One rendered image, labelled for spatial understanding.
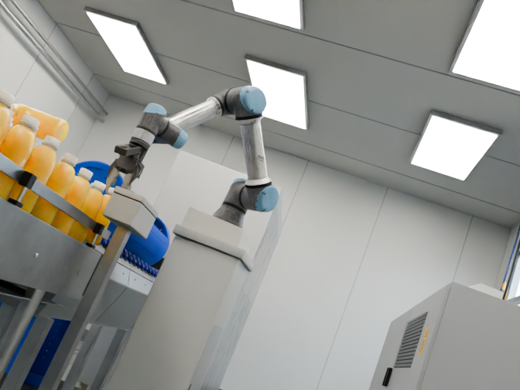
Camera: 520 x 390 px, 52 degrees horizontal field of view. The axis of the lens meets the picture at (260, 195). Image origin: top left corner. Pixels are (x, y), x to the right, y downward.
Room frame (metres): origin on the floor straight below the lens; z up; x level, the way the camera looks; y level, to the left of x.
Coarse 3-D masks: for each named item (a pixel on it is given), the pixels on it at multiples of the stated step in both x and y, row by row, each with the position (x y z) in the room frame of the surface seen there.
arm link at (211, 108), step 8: (216, 96) 2.11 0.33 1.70; (224, 96) 2.10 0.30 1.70; (200, 104) 2.09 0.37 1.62; (208, 104) 2.09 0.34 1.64; (216, 104) 2.11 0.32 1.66; (224, 104) 2.11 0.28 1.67; (184, 112) 2.05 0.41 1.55; (192, 112) 2.06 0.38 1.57; (200, 112) 2.07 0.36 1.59; (208, 112) 2.09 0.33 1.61; (216, 112) 2.12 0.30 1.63; (224, 112) 2.14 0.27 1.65; (176, 120) 2.03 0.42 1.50; (184, 120) 2.04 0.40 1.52; (192, 120) 2.06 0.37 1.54; (200, 120) 2.09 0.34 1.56; (184, 128) 2.06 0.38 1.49
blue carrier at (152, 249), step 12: (84, 168) 2.05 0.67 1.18; (96, 168) 2.05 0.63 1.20; (108, 168) 2.04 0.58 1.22; (96, 180) 2.05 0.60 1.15; (120, 180) 2.03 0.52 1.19; (108, 228) 2.08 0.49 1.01; (156, 228) 2.57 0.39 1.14; (132, 240) 2.36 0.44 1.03; (144, 240) 2.47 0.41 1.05; (156, 240) 2.63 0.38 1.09; (168, 240) 2.85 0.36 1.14; (132, 252) 2.52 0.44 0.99; (144, 252) 2.61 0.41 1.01; (156, 252) 2.74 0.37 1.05
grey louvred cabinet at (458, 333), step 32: (448, 288) 2.51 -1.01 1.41; (416, 320) 3.08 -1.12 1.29; (448, 320) 2.49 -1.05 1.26; (480, 320) 2.46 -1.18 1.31; (512, 320) 2.43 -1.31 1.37; (384, 352) 4.34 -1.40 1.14; (416, 352) 2.78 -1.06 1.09; (448, 352) 2.48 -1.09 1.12; (480, 352) 2.45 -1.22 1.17; (512, 352) 2.43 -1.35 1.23; (384, 384) 3.50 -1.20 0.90; (416, 384) 2.51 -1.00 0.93; (448, 384) 2.47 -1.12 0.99; (480, 384) 2.45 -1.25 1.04; (512, 384) 2.42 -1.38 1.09
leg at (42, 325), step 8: (40, 320) 2.02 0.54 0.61; (48, 320) 2.01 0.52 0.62; (32, 328) 2.02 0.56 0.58; (40, 328) 2.01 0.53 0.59; (48, 328) 2.04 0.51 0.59; (32, 336) 2.02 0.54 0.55; (40, 336) 2.01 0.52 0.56; (24, 344) 2.02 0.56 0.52; (32, 344) 2.01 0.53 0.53; (40, 344) 2.04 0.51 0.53; (24, 352) 2.02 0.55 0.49; (32, 352) 2.01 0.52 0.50; (16, 360) 2.02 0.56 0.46; (24, 360) 2.01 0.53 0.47; (32, 360) 2.04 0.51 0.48; (16, 368) 2.02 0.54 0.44; (24, 368) 2.01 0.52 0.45; (8, 376) 2.02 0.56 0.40; (16, 376) 2.01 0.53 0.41; (24, 376) 2.04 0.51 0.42; (8, 384) 2.02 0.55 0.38; (16, 384) 2.01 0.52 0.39
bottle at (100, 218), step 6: (108, 192) 1.83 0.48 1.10; (108, 198) 1.81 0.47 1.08; (102, 204) 1.81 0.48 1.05; (102, 210) 1.81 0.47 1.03; (102, 216) 1.81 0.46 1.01; (102, 222) 1.81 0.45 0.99; (108, 222) 1.83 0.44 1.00; (90, 234) 1.81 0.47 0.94; (84, 240) 1.85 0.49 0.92; (90, 240) 1.81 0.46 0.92
